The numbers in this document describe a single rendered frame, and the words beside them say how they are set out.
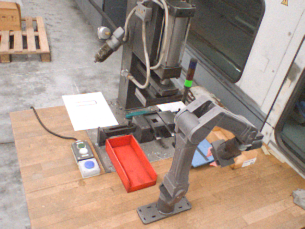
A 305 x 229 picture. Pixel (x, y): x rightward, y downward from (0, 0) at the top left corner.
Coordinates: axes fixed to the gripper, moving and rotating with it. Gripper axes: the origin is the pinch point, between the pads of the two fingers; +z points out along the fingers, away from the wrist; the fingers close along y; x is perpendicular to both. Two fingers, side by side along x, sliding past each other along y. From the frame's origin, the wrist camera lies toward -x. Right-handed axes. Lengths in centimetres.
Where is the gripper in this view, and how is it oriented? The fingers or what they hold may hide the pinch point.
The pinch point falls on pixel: (210, 160)
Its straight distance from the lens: 124.7
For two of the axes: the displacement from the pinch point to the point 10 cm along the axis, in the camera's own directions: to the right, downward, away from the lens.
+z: -3.9, 4.4, 8.1
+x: -8.6, 1.6, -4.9
